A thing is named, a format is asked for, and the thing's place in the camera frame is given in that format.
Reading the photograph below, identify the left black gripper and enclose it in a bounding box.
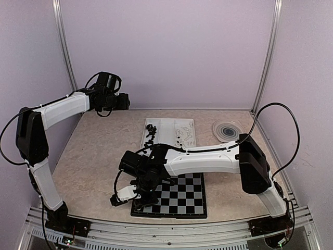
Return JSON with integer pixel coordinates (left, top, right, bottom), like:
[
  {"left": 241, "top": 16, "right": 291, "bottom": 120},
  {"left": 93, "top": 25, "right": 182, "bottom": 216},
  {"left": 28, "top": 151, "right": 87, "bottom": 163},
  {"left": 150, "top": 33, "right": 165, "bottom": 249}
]
[{"left": 103, "top": 93, "right": 130, "bottom": 111}]

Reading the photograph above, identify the black and silver chessboard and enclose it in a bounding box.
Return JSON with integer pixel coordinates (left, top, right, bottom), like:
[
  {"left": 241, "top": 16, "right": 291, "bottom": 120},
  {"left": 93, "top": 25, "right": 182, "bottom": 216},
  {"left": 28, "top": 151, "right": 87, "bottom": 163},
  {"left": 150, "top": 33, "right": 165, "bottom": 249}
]
[{"left": 131, "top": 173, "right": 208, "bottom": 219}]

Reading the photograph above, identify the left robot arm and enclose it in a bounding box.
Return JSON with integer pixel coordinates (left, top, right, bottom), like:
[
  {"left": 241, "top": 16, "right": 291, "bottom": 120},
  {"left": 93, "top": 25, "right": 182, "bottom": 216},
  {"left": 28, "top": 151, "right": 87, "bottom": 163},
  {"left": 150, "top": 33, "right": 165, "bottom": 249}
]
[{"left": 16, "top": 72, "right": 130, "bottom": 232}]

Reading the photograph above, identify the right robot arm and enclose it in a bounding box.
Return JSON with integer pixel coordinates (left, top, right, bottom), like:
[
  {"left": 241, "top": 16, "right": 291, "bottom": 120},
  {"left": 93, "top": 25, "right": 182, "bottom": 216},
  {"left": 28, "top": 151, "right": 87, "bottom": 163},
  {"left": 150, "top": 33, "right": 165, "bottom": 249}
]
[{"left": 110, "top": 134, "right": 289, "bottom": 231}]

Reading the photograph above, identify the white plastic divided tray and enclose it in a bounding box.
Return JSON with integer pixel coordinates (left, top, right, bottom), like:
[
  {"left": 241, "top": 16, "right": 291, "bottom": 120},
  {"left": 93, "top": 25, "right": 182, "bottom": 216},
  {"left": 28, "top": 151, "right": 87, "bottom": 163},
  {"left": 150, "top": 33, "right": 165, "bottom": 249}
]
[{"left": 140, "top": 118, "right": 196, "bottom": 148}]

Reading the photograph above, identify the white plate with rings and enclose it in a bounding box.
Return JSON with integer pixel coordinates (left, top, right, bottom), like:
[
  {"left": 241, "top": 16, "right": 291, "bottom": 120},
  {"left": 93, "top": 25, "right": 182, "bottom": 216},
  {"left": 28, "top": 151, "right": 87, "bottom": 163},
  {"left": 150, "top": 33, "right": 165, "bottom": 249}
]
[{"left": 212, "top": 120, "right": 245, "bottom": 143}]

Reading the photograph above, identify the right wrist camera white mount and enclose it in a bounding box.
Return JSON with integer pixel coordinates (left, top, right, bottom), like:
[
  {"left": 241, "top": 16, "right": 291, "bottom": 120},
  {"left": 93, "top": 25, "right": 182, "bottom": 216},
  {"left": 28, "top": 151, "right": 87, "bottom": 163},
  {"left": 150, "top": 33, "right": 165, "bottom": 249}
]
[{"left": 110, "top": 185, "right": 141, "bottom": 207}]

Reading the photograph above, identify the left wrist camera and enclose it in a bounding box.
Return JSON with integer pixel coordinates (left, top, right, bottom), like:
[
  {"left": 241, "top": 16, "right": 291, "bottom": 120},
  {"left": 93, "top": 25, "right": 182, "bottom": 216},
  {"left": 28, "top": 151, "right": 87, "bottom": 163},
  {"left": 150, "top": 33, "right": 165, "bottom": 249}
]
[{"left": 93, "top": 72, "right": 122, "bottom": 93}]

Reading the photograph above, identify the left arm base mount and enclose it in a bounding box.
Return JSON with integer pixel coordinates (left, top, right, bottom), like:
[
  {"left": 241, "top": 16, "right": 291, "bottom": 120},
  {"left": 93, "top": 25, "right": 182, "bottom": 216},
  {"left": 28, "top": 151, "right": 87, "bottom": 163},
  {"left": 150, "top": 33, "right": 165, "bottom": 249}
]
[{"left": 45, "top": 217, "right": 91, "bottom": 238}]

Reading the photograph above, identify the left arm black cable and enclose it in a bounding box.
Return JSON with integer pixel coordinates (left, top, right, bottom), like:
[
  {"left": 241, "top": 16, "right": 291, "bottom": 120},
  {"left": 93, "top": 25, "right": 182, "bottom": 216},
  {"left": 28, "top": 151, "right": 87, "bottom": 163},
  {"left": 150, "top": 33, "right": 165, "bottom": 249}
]
[{"left": 0, "top": 108, "right": 29, "bottom": 166}]

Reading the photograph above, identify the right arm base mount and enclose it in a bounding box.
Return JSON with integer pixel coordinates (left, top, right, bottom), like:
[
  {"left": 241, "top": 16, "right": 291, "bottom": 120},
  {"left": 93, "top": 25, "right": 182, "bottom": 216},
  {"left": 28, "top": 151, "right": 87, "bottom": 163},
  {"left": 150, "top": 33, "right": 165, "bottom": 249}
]
[{"left": 248, "top": 217, "right": 293, "bottom": 237}]

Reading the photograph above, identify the left aluminium frame post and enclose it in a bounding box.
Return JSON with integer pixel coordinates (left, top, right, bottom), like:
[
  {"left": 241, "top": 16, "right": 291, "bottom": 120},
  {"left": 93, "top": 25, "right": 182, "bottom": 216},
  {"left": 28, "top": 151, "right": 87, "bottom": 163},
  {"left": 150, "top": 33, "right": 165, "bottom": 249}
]
[{"left": 52, "top": 0, "right": 78, "bottom": 91}]

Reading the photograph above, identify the aluminium frame post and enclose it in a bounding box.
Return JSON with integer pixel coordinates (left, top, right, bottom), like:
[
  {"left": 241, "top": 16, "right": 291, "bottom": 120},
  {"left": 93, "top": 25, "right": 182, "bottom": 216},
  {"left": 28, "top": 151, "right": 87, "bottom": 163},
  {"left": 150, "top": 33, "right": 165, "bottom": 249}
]
[
  {"left": 52, "top": 0, "right": 78, "bottom": 91},
  {"left": 251, "top": 0, "right": 283, "bottom": 114}
]

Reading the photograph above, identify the right aluminium frame post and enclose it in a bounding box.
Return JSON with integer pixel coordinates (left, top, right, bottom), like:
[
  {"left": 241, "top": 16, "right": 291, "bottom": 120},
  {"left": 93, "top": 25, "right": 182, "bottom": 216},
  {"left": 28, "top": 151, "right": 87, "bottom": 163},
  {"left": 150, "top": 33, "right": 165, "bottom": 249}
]
[{"left": 251, "top": 0, "right": 283, "bottom": 114}]

